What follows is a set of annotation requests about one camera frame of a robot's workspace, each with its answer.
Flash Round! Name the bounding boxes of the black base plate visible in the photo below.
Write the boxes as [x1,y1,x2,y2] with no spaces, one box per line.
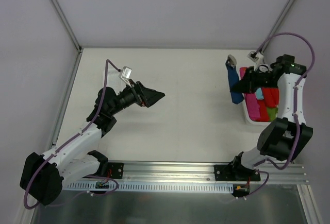
[104,162,124,179]
[213,164,261,182]

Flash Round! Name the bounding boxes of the silver spoon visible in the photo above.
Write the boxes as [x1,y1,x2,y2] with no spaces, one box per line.
[226,55,237,68]

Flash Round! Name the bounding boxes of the aluminium frame post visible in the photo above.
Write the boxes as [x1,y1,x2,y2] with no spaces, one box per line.
[266,0,296,39]
[49,0,82,52]

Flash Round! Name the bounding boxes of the red rolled napkin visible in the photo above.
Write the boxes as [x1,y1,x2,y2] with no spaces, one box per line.
[257,100,270,122]
[262,88,279,108]

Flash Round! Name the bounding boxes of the white slotted cable duct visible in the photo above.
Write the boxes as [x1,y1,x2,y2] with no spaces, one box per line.
[64,180,234,194]

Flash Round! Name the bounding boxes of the large white basket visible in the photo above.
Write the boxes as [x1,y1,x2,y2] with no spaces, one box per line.
[242,88,271,126]

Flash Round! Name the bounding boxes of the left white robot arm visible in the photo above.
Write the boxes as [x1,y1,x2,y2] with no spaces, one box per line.
[20,81,165,210]

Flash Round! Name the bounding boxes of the aluminium mounting rail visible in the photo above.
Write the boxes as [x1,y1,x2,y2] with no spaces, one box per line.
[61,158,309,185]

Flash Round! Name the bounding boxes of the small white utensil tray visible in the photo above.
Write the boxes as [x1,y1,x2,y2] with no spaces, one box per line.
[106,70,125,94]

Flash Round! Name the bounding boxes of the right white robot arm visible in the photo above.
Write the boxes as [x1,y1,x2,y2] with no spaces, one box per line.
[230,53,313,181]

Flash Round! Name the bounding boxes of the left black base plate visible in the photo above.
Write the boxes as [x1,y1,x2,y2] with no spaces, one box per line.
[104,162,124,179]

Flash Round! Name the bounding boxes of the green napkin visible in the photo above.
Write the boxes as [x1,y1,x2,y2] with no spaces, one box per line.
[267,107,278,122]

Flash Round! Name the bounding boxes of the left aluminium frame post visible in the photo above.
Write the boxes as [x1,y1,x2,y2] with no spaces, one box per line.
[49,0,82,52]

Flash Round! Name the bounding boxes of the pink rolled napkin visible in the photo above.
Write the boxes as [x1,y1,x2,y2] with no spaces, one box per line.
[239,66,261,122]

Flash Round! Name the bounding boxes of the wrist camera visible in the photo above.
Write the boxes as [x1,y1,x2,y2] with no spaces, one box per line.
[247,51,263,65]
[119,66,132,85]

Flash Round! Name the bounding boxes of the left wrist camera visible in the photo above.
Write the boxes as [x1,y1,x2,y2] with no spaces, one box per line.
[119,66,132,85]

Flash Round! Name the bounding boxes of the right aluminium frame post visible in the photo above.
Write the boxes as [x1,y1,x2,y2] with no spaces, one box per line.
[266,0,296,39]

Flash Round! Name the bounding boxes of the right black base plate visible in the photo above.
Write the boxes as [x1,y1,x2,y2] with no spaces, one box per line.
[213,164,261,182]

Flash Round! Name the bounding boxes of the blue paper napkin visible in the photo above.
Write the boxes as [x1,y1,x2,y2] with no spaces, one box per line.
[225,61,244,104]

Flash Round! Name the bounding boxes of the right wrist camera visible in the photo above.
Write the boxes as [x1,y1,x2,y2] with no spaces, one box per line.
[247,51,263,65]

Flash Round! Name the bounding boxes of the light blue rolled napkin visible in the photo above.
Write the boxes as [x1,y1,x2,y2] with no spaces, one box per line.
[255,88,264,100]

